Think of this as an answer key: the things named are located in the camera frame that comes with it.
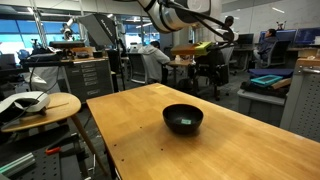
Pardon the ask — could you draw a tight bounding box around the white plastic cover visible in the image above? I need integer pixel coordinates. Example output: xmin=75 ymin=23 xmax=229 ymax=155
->
xmin=28 ymin=65 xmax=68 ymax=94

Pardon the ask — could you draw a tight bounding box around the black stereo camera bar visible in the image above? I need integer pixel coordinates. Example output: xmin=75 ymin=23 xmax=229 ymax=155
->
xmin=48 ymin=40 xmax=86 ymax=50

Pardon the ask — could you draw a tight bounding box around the seated person grey hoodie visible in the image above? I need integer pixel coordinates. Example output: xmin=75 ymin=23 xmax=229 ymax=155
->
xmin=137 ymin=40 xmax=172 ymax=85

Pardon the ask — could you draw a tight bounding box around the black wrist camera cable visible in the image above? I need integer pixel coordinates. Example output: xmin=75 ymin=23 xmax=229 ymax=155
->
xmin=159 ymin=0 xmax=236 ymax=46

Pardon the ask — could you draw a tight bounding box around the round wooden stool table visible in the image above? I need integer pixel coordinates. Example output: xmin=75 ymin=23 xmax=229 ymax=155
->
xmin=0 ymin=92 xmax=111 ymax=178

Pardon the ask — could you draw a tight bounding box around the black perforated optical table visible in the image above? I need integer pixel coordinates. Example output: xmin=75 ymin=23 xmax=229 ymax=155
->
xmin=0 ymin=124 xmax=84 ymax=180

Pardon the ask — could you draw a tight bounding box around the dark computer monitor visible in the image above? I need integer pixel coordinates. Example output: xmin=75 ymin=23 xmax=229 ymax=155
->
xmin=237 ymin=33 xmax=255 ymax=46

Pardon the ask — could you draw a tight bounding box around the grey perforated drawer cabinet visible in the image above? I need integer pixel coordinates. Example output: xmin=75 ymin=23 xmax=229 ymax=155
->
xmin=279 ymin=57 xmax=320 ymax=143

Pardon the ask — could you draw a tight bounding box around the computer monitor blue screen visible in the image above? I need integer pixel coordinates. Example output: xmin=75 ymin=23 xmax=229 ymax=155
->
xmin=259 ymin=29 xmax=298 ymax=44
xmin=294 ymin=27 xmax=320 ymax=46

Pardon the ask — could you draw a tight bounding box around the grey office chair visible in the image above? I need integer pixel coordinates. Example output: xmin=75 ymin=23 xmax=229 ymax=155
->
xmin=258 ymin=39 xmax=291 ymax=69

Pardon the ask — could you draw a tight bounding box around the aluminium extrusion bar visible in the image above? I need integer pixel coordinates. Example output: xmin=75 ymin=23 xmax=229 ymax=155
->
xmin=0 ymin=152 xmax=37 ymax=178

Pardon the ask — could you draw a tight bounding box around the black clamp orange handle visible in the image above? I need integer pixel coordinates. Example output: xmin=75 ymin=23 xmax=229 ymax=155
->
xmin=44 ymin=132 xmax=81 ymax=156

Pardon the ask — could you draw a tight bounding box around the blue fabric bag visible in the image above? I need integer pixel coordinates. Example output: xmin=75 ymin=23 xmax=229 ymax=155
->
xmin=248 ymin=67 xmax=295 ymax=80

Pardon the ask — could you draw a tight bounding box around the tan wooden block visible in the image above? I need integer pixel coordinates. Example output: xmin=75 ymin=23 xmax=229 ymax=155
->
xmin=270 ymin=77 xmax=293 ymax=90

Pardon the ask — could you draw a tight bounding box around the black bag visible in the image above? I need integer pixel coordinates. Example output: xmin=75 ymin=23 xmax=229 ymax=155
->
xmin=239 ymin=80 xmax=290 ymax=100

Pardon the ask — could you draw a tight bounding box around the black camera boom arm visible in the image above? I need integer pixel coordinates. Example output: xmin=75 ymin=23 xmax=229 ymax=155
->
xmin=0 ymin=48 xmax=79 ymax=76

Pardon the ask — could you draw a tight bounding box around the dark drawer cabinet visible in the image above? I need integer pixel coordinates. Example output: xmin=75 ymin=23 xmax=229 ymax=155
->
xmin=62 ymin=57 xmax=115 ymax=104

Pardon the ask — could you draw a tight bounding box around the black office chair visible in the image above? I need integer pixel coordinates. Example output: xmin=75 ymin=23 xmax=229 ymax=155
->
xmin=194 ymin=46 xmax=232 ymax=102

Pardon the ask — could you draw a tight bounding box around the grey plastic bin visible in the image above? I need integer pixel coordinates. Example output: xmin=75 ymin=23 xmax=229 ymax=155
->
xmin=237 ymin=88 xmax=288 ymax=128

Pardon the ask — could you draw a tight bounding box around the wooden office desk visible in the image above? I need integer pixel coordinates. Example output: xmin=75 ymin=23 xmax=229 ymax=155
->
xmin=166 ymin=59 xmax=198 ymax=88

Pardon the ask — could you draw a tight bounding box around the black softbox light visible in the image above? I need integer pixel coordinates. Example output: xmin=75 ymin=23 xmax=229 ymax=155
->
xmin=77 ymin=12 xmax=118 ymax=48

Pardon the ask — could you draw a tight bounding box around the standing person dark jacket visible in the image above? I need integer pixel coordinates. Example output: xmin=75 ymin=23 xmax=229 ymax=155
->
xmin=223 ymin=15 xmax=235 ymax=31

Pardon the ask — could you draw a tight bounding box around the seated person dark jacket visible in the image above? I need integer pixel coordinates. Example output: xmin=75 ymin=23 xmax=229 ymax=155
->
xmin=252 ymin=28 xmax=279 ymax=64

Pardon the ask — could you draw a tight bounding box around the black mesh chair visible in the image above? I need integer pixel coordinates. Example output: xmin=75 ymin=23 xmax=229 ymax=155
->
xmin=127 ymin=52 xmax=149 ymax=85

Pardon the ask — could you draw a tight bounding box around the silver tripod pole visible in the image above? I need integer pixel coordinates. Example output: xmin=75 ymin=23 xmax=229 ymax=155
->
xmin=31 ymin=0 xmax=48 ymax=48

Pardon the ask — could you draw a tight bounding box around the teal tray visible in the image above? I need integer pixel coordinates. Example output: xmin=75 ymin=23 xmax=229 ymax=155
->
xmin=250 ymin=74 xmax=284 ymax=89

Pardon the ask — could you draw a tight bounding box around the black bowl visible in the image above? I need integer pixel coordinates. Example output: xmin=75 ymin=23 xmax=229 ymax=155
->
xmin=162 ymin=103 xmax=205 ymax=136

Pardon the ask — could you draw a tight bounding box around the white headset device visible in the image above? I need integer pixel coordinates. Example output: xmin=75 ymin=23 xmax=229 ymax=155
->
xmin=0 ymin=91 xmax=52 ymax=116

